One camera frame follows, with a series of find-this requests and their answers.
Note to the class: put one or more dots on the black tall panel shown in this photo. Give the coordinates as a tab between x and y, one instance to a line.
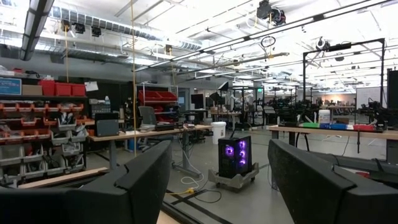
392	90

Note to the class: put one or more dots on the brown cardboard box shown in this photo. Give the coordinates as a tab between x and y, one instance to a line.
32	90

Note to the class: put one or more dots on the black station robot arm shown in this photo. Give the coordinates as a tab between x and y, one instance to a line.
289	110
374	113

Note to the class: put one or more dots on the grey equipment case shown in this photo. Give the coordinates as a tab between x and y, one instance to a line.
107	127

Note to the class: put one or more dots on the small blue basket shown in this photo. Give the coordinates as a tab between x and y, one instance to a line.
332	126

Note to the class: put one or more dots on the purple-lit computer tower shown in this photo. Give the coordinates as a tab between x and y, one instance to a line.
236	169

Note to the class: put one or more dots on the wooden workbench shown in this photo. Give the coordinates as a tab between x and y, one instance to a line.
149	133

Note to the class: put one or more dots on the black robot station frame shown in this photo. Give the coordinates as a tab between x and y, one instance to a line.
340	46

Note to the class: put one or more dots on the grey ceiling light fixture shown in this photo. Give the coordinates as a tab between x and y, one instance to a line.
32	28

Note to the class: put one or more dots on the grey equipment dolly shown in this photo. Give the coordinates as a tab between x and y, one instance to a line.
233	183

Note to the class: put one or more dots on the red plastic bin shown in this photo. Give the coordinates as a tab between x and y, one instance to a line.
63	89
47	87
78	90

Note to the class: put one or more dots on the white plastic bucket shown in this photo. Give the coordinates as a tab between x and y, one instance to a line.
219	133

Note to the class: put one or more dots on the grey office chair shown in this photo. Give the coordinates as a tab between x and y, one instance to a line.
147	115

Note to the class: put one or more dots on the grey table leg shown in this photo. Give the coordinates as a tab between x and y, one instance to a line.
186	149

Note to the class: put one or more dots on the shelf with red bins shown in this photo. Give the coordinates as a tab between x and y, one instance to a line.
155	96

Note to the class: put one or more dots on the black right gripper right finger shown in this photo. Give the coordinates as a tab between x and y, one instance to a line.
311	199

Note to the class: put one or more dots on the ribbed silver air duct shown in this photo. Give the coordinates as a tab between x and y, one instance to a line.
124	29

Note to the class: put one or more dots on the blue wall sign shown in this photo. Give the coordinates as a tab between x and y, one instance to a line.
11	86

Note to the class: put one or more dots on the small red basket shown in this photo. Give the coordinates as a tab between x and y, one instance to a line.
363	127

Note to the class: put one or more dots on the wooden robot station table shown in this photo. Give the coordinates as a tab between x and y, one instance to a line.
326	132

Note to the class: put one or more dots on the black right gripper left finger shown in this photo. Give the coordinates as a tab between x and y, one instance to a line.
140	193

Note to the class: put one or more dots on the small green basket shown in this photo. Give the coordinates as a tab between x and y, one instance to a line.
311	125

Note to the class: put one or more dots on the whiteboard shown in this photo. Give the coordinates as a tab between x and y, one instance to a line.
368	95

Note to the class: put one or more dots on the white paper sheet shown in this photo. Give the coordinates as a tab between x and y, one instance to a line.
91	86

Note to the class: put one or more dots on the storage rack with bins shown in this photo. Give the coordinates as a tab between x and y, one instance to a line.
31	124

